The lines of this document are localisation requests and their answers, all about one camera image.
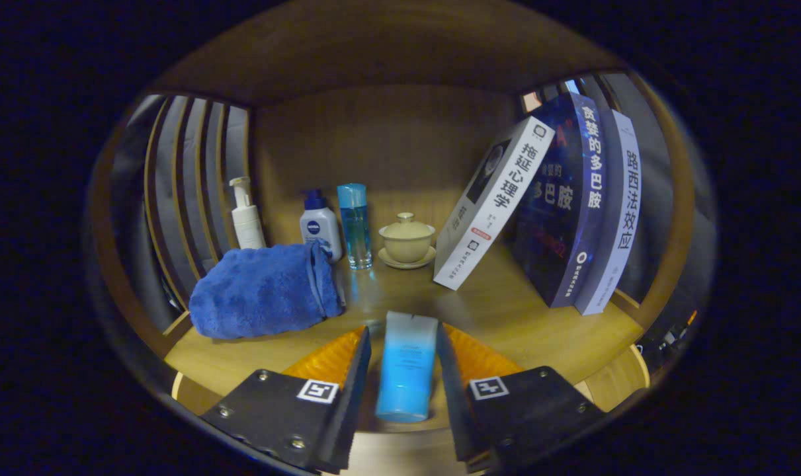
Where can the white bottle with blue cap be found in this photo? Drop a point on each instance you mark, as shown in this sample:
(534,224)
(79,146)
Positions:
(321,228)

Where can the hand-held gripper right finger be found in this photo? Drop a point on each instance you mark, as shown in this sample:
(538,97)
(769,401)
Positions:
(456,410)

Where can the beige lidded teacup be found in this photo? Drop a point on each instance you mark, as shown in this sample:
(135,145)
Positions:
(407,244)

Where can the wooden countertop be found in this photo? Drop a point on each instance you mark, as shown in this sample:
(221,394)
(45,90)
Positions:
(506,311)

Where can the white book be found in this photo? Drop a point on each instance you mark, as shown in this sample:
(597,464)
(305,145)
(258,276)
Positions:
(486,211)

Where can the blue towel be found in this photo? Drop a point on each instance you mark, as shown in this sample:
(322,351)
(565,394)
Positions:
(261,291)

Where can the clear blue bottle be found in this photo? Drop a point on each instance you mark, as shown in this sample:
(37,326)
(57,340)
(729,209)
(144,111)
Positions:
(355,231)

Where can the wooden cabinet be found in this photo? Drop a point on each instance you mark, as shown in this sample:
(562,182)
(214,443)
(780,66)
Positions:
(374,145)

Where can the dark blue book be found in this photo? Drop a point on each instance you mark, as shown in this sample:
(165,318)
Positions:
(559,218)

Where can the light blue tube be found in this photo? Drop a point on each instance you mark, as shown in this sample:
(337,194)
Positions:
(407,370)

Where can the lavender book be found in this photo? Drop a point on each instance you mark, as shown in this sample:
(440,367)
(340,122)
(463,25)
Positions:
(615,231)

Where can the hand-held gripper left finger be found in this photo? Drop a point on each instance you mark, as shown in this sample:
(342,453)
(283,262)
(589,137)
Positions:
(354,410)

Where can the white pump bottle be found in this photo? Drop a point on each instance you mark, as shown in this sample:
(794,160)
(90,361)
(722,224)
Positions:
(248,225)

